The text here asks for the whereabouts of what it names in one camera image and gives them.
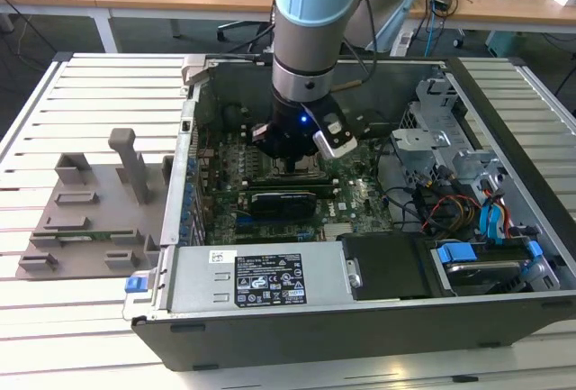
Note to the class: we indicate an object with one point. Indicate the white power strip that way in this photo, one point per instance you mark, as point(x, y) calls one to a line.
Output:
point(402, 43)

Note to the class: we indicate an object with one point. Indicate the silver drive cage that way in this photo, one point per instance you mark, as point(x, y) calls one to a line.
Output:
point(418, 142)

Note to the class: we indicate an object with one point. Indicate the CPU socket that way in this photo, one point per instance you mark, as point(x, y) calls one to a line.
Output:
point(310, 175)

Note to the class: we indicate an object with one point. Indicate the black PC case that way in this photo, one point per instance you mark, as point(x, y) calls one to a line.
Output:
point(315, 340)

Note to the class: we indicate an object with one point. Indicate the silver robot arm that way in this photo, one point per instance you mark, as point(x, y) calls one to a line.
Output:
point(306, 48)

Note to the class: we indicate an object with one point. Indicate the green motherboard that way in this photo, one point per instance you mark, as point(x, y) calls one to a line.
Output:
point(355, 183)

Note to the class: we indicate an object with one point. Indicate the black office chair base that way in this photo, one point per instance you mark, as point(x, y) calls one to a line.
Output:
point(262, 27)

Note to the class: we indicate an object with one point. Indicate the teal box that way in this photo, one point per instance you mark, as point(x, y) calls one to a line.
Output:
point(504, 43)

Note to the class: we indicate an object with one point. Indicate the hard disk in blue carrier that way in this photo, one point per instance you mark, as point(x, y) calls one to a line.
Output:
point(477, 273)

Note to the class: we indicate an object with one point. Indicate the silver chipset heatsink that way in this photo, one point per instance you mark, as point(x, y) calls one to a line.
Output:
point(338, 231)

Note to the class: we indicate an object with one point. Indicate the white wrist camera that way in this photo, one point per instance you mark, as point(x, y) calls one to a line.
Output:
point(333, 149)

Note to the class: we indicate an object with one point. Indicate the black graphics card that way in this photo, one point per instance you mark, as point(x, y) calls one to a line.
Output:
point(281, 204)

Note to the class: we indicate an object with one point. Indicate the grey parts rack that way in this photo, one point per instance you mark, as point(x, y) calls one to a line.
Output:
point(108, 228)

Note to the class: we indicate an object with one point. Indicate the black plastic shroud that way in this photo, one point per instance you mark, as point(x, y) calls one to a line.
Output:
point(387, 268)

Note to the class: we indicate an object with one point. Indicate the silver power supply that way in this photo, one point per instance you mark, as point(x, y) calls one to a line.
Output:
point(202, 273)

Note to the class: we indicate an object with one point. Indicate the blue case latch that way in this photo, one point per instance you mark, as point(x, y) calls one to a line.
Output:
point(135, 284)

